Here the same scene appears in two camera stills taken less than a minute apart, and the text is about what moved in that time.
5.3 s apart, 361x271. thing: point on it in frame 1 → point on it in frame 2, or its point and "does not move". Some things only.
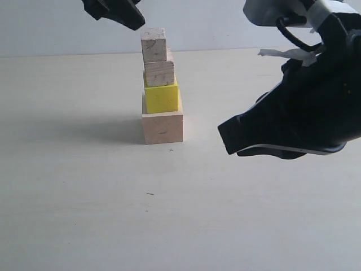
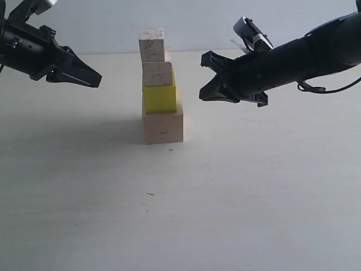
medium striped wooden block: [160, 73] does not move
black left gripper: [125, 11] → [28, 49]
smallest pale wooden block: [154, 44] does not move
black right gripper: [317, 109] → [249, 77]
